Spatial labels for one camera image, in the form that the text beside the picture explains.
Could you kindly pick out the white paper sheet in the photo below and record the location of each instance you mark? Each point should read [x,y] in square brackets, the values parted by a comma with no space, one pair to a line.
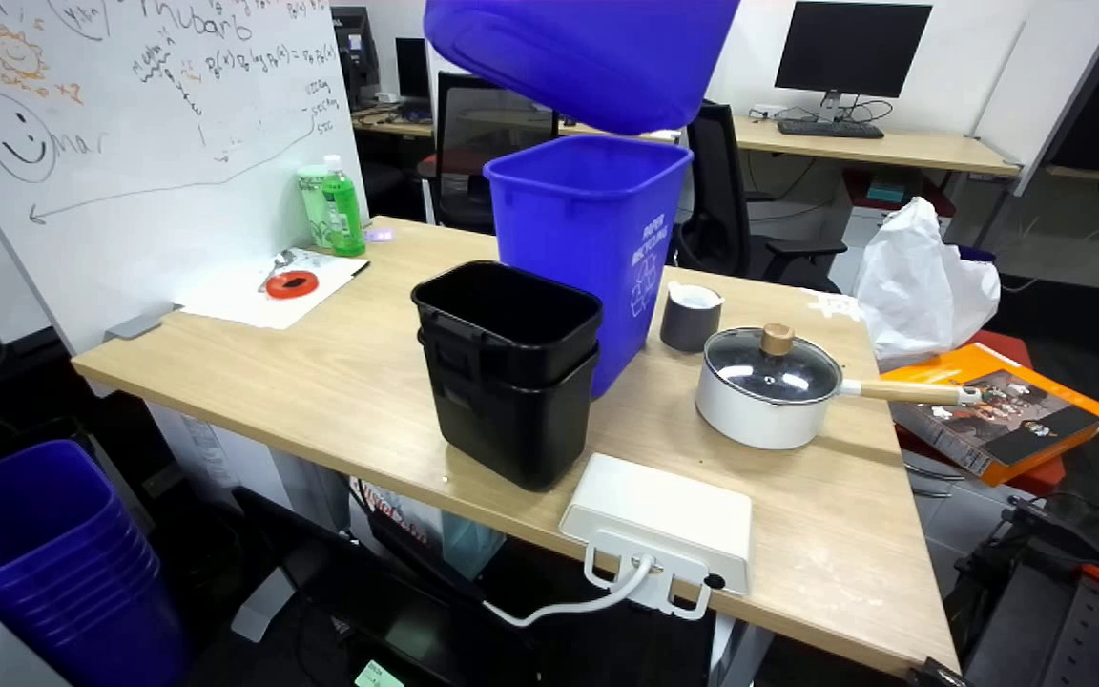
[234,291]

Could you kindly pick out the large whiteboard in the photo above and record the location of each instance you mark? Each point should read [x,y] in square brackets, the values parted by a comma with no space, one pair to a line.
[150,149]

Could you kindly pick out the orange book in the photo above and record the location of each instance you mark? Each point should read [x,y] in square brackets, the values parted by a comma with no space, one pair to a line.
[1012,427]

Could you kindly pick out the wooden side desk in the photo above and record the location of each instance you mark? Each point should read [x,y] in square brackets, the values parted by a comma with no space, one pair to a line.
[895,149]

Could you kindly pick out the stack of blue bins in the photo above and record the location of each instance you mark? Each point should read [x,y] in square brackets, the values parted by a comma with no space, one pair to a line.
[79,576]

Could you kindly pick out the blue recycling bin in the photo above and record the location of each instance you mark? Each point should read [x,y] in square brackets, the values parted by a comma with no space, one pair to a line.
[620,66]
[594,216]

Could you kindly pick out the black monitor right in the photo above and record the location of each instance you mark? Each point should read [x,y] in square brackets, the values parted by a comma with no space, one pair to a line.
[851,47]

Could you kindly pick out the orange tape roll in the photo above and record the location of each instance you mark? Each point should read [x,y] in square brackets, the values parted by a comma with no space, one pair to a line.
[290,284]

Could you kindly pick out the green soap bottle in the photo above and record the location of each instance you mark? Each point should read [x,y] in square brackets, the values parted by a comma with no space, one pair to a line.
[330,204]

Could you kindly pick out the black keyboard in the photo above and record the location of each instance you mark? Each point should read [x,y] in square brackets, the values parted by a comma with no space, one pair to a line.
[809,126]

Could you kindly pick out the white plastic bag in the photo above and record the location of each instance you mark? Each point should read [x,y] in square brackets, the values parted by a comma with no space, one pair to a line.
[912,291]

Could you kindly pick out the grey cup with white lid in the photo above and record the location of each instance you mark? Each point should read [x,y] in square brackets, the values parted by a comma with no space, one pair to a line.
[690,318]

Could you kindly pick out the black landfill bin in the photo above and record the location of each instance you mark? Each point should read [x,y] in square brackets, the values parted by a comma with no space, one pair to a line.
[510,364]

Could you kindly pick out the black mesh office chair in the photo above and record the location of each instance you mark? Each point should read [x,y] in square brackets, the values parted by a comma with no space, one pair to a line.
[475,123]

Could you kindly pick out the white saucepan with glass lid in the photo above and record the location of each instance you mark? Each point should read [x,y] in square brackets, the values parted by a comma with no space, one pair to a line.
[769,386]

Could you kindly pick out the white power box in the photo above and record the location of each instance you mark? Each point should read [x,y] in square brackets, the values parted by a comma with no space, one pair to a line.
[655,508]

